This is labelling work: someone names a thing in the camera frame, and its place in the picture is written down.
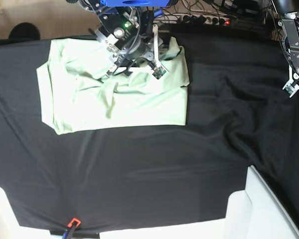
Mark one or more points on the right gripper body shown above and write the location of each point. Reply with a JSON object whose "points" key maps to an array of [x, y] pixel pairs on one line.
{"points": [[137, 52]]}

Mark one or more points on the light green T-shirt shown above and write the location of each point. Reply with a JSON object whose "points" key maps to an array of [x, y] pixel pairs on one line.
{"points": [[76, 95]]}

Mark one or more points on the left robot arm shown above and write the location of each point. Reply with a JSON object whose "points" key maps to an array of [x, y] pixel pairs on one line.
{"points": [[289, 11]]}

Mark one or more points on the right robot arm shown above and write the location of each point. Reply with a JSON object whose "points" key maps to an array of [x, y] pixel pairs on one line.
{"points": [[129, 33]]}

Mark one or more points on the red black clamp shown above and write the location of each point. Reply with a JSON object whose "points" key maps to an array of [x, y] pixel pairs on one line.
{"points": [[152, 14]]}

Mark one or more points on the blue box at top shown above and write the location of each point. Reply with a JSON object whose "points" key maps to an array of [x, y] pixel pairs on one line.
{"points": [[140, 3]]}

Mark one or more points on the white power strip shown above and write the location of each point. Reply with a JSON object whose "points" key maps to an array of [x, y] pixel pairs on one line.
{"points": [[194, 18]]}

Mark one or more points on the black table cloth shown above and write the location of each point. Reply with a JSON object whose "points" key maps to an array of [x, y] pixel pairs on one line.
{"points": [[138, 177]]}

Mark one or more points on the red blue bottom clamp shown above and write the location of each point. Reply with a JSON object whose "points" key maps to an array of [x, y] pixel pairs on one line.
{"points": [[73, 231]]}

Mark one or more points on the white right table frame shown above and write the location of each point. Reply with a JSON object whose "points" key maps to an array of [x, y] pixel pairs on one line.
{"points": [[256, 213]]}

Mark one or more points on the white table frame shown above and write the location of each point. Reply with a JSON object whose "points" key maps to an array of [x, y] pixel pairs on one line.
{"points": [[9, 226], [256, 213]]}

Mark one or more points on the white left table frame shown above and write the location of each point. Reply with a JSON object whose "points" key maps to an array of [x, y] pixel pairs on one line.
{"points": [[9, 226]]}

